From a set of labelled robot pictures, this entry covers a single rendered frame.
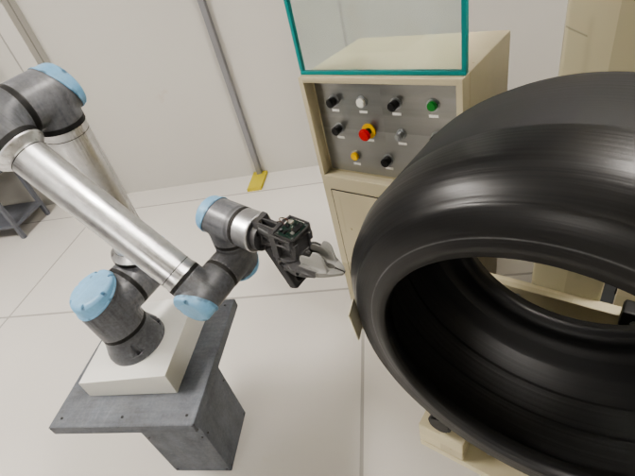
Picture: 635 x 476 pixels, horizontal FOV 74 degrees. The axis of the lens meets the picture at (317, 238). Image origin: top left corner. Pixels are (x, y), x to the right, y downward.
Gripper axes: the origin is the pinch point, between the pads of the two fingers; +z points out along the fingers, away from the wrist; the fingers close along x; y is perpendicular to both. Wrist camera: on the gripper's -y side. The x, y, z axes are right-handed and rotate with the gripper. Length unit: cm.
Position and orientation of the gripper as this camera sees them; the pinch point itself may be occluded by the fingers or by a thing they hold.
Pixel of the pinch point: (339, 273)
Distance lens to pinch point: 83.6
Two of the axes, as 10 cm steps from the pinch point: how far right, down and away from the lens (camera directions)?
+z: 8.2, 3.1, -4.9
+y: -1.1, -7.4, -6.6
